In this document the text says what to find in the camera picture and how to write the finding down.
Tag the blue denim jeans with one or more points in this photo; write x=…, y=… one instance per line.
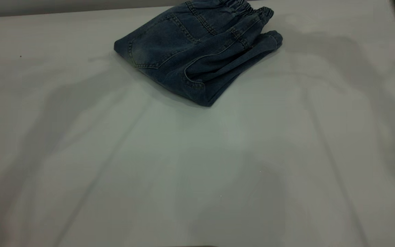
x=190, y=51

